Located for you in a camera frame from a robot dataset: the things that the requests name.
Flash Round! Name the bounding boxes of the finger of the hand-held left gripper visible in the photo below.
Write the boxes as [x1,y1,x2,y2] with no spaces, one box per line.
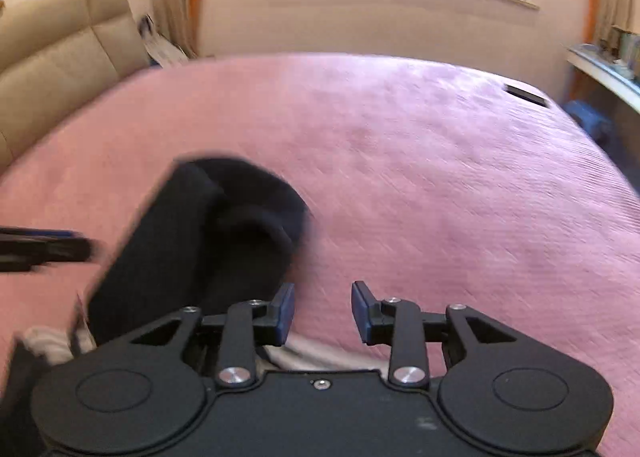
[0,226,94,273]

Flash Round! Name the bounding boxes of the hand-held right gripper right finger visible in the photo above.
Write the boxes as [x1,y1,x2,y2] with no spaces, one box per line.
[351,281,518,387]

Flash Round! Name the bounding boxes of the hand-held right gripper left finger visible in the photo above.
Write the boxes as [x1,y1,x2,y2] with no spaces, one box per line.
[127,283,296,388]

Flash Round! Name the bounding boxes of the black garment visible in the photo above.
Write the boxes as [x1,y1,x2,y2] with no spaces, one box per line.
[86,153,312,349]

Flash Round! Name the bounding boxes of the pink bed blanket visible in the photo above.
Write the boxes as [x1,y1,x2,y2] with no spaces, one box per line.
[0,53,640,457]

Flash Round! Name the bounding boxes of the beige padded headboard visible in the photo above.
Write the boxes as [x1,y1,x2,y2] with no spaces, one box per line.
[0,0,152,174]

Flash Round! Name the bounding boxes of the white blue printed cloth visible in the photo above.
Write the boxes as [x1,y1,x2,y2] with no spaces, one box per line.
[137,12,190,69]

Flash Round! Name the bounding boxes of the dark flat device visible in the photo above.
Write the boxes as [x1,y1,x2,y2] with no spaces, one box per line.
[504,84,552,109]

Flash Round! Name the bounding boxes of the blue plastic stool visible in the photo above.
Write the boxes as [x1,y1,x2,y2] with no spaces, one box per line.
[564,99,614,142]

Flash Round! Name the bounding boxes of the white desk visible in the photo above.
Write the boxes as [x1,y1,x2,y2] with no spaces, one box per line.
[565,44,640,114]

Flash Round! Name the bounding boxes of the clutter of desk items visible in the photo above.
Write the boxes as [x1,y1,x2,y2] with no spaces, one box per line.
[597,24,640,79]

